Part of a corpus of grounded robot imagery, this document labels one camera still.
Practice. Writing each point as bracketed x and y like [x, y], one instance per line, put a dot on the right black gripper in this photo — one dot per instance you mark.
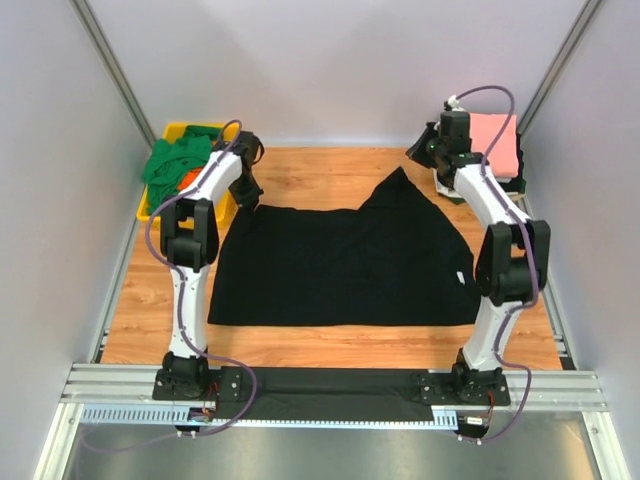
[416, 152]

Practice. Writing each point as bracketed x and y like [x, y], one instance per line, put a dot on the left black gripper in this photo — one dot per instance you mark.
[250, 200]

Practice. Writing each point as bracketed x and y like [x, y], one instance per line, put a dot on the yellow plastic tray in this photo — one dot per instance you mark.
[150, 210]

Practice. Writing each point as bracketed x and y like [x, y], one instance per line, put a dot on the black t shirt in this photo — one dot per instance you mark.
[396, 260]

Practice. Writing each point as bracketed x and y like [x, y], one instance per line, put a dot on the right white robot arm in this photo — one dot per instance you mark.
[511, 269]

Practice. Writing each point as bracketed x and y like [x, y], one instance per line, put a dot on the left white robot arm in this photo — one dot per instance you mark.
[189, 243]

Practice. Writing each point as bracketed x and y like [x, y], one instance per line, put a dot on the stack of folded shirts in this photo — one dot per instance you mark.
[514, 187]

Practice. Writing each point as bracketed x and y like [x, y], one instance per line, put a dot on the orange t shirt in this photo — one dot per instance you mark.
[194, 163]

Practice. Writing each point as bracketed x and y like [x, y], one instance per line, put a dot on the pink folded t shirt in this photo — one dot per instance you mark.
[503, 157]

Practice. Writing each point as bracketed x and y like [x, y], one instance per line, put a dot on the green t shirt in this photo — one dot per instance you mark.
[170, 170]

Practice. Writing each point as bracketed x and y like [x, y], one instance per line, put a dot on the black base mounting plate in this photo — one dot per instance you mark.
[333, 394]

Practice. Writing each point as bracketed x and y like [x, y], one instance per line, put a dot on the aluminium frame rail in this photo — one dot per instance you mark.
[122, 394]

